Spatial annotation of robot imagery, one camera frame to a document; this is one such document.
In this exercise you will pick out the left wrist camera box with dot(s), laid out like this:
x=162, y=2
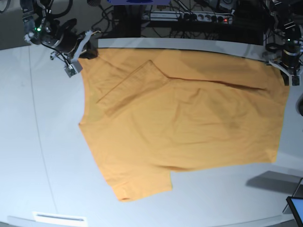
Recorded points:
x=295, y=80

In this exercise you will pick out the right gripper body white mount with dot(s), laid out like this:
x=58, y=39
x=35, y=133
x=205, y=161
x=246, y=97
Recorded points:
x=81, y=41

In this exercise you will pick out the tablet with blue screen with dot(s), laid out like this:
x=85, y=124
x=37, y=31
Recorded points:
x=296, y=206

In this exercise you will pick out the orange yellow T-shirt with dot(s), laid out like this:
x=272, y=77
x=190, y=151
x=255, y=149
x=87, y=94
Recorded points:
x=149, y=112

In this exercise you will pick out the white power strip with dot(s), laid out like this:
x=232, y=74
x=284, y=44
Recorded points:
x=199, y=16

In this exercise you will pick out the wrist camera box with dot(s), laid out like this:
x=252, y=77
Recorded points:
x=73, y=68
x=295, y=80

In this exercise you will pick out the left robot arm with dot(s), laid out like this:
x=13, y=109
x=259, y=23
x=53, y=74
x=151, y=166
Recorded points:
x=285, y=52

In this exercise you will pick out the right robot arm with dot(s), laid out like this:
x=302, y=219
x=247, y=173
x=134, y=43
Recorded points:
x=42, y=27

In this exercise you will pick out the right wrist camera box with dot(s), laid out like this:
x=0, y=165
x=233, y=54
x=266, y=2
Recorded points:
x=73, y=68

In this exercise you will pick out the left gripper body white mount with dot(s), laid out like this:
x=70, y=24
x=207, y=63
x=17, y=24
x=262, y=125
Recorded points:
x=288, y=71

